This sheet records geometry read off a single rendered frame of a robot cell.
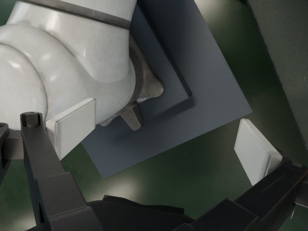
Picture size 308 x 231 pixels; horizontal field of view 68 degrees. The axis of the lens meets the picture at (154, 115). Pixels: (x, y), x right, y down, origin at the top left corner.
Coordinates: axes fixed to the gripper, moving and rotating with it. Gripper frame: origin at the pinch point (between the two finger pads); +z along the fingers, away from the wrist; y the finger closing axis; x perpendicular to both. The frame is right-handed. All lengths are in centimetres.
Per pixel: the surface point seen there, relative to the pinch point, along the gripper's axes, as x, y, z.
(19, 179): -111, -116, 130
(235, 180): -64, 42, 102
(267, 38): 11, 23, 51
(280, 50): 9, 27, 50
